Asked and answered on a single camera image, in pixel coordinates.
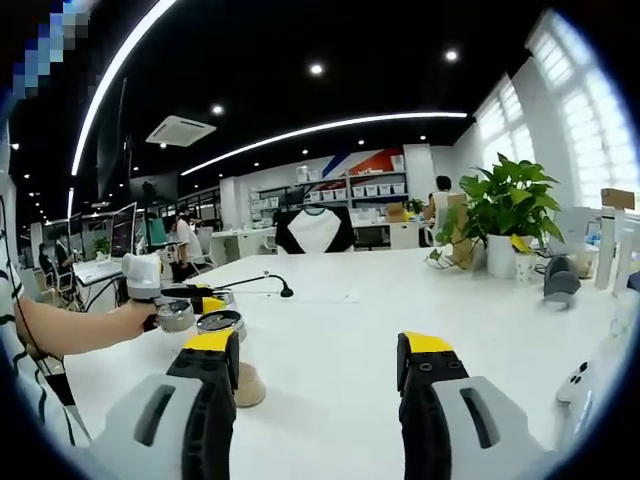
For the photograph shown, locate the white laptop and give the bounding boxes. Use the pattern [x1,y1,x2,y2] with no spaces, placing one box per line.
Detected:
[73,202,139,286]

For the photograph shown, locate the small white cup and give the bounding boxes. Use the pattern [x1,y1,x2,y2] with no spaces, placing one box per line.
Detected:
[513,249,537,284]

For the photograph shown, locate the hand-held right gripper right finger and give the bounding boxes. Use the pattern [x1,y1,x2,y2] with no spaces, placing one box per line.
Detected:
[397,330,556,480]

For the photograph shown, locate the white office desk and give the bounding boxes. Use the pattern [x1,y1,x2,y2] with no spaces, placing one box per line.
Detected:
[209,227,279,264]

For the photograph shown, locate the white thermos bottle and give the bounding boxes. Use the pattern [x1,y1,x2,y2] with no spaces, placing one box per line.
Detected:
[596,205,622,291]

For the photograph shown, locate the black power cable with plug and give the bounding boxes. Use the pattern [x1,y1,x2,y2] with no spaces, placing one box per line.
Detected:
[212,273,296,300]

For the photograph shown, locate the ceiling light strip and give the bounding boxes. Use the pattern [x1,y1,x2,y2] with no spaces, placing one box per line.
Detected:
[179,112,469,176]
[69,0,180,177]

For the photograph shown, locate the ceiling air conditioner unit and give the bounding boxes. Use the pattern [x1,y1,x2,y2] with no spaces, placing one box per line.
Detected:
[145,115,218,148]

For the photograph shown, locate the row of white storage bins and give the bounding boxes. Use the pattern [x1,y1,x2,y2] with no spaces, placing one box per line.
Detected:
[307,183,396,201]

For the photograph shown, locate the grey storage shelf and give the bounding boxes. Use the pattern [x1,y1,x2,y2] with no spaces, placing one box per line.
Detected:
[249,154,409,216]

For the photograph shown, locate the white game controller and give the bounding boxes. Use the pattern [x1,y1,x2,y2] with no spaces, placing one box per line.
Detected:
[555,358,609,409]

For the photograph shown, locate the white cylinder container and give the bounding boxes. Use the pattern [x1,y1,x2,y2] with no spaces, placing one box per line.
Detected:
[614,232,635,294]

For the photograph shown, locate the brown paper bag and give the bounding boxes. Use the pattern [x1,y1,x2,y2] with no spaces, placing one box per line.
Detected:
[447,193,489,271]

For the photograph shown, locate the black and white raglan shirt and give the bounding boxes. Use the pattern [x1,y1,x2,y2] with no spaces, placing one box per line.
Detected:
[274,206,355,255]

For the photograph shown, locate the white window blind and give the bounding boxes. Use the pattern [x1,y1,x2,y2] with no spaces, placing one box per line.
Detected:
[527,9,640,211]
[472,74,536,174]

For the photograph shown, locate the green potted plant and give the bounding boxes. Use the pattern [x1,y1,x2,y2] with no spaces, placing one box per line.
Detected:
[428,152,581,280]

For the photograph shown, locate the person's left hand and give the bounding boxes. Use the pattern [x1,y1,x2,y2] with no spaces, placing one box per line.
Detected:
[112,298,161,342]

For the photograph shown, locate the grey headphones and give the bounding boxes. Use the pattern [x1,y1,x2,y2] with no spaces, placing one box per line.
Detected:
[543,254,582,310]

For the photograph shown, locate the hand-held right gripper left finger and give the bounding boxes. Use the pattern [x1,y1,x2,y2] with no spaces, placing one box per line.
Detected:
[87,329,241,480]

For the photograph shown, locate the cardboard box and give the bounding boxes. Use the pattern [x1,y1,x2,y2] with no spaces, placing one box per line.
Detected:
[601,188,636,210]

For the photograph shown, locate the tall seasoning bottle brown powder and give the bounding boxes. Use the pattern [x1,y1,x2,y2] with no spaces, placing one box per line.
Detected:
[196,309,267,409]

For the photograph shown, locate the teal panel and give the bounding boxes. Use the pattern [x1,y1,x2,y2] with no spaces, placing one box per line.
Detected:
[147,214,171,246]

